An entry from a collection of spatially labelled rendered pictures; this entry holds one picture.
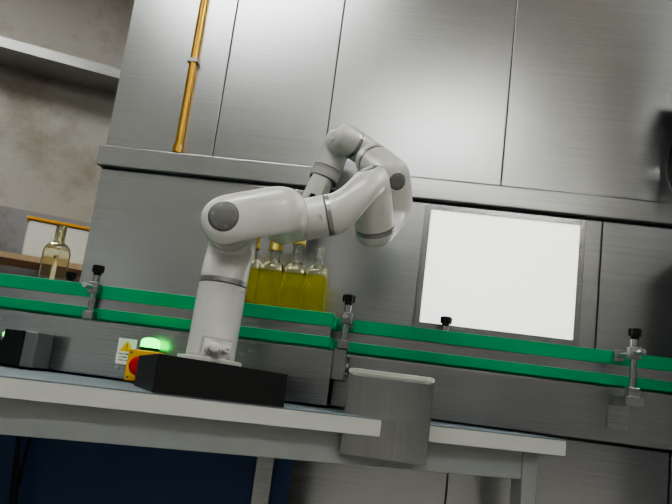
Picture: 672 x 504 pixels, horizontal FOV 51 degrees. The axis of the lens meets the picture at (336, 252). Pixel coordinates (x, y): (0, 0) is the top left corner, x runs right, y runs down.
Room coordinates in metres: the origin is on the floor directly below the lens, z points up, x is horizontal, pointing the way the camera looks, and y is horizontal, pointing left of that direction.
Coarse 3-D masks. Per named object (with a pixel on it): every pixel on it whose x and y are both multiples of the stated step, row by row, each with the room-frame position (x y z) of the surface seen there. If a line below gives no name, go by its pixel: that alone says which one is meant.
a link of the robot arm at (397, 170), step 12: (372, 156) 1.53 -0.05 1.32; (384, 156) 1.50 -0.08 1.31; (396, 156) 1.51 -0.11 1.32; (360, 168) 1.58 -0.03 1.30; (384, 168) 1.48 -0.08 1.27; (396, 168) 1.48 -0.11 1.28; (396, 180) 1.48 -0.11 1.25; (408, 180) 1.50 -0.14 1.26; (396, 192) 1.50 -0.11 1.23; (408, 192) 1.52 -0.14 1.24; (396, 204) 1.52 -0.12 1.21; (408, 204) 1.53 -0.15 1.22; (396, 216) 1.52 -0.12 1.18; (408, 216) 1.54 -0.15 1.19; (396, 228) 1.49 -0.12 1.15; (360, 240) 1.48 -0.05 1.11; (372, 240) 1.46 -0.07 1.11; (384, 240) 1.46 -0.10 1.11
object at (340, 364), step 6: (336, 348) 1.62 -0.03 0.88; (336, 354) 1.62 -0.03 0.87; (342, 354) 1.62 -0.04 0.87; (348, 354) 1.70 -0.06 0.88; (336, 360) 1.62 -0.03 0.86; (342, 360) 1.62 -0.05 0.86; (348, 360) 1.67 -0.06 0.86; (336, 366) 1.62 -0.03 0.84; (342, 366) 1.62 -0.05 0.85; (348, 366) 1.66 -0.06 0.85; (336, 372) 1.62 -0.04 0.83; (342, 372) 1.62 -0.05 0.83; (330, 378) 1.62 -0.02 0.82; (336, 378) 1.62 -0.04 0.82; (342, 378) 1.62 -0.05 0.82
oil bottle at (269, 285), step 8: (264, 264) 1.77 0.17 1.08; (272, 264) 1.77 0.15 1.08; (280, 264) 1.77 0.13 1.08; (264, 272) 1.77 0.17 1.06; (272, 272) 1.77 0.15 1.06; (280, 272) 1.77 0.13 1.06; (264, 280) 1.77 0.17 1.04; (272, 280) 1.77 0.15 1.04; (280, 280) 1.77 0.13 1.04; (264, 288) 1.77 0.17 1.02; (272, 288) 1.77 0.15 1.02; (280, 288) 1.78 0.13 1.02; (256, 296) 1.77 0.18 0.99; (264, 296) 1.77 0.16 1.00; (272, 296) 1.77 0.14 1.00; (264, 304) 1.77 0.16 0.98; (272, 304) 1.77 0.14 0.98
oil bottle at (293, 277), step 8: (288, 264) 1.77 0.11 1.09; (296, 264) 1.77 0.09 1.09; (288, 272) 1.76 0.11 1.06; (296, 272) 1.76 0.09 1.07; (304, 272) 1.77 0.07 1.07; (288, 280) 1.76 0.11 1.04; (296, 280) 1.76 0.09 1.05; (304, 280) 1.77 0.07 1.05; (288, 288) 1.76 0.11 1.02; (296, 288) 1.76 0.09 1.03; (280, 296) 1.77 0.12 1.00; (288, 296) 1.76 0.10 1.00; (296, 296) 1.76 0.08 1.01; (280, 304) 1.77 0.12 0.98; (288, 304) 1.76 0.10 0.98; (296, 304) 1.76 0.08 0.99
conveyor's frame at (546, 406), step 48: (96, 336) 1.67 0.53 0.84; (144, 336) 1.66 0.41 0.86; (288, 384) 1.63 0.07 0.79; (336, 384) 1.72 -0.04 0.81; (432, 384) 1.70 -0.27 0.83; (480, 384) 1.69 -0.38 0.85; (528, 384) 1.68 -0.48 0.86; (576, 384) 1.67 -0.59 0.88; (576, 432) 1.67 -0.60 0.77; (624, 432) 1.66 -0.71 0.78
